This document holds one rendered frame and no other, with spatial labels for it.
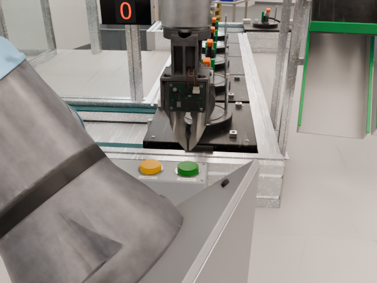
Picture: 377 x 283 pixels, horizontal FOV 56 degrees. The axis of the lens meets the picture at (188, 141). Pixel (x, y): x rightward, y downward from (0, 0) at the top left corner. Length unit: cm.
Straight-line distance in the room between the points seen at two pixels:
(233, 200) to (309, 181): 60
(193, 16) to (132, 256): 35
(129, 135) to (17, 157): 65
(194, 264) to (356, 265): 49
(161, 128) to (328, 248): 42
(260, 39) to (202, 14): 149
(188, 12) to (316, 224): 46
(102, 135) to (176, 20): 48
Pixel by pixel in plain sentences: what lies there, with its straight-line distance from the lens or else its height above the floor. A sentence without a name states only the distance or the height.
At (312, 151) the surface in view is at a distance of 99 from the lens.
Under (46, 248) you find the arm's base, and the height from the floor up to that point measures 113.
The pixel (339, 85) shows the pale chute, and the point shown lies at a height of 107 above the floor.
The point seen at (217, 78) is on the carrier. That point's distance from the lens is 109.
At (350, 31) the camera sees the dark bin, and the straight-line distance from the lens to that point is 74.
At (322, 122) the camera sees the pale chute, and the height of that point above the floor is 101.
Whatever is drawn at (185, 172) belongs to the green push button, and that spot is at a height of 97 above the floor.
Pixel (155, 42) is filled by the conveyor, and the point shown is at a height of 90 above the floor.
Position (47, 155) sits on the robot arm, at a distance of 28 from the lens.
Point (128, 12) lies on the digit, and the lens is 91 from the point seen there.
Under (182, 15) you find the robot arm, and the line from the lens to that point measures 51.
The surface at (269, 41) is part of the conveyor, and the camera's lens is 201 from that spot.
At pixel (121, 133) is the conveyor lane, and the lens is 92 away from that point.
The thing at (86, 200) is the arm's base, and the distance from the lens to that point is 28.
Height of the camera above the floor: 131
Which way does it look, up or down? 27 degrees down
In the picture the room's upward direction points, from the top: straight up
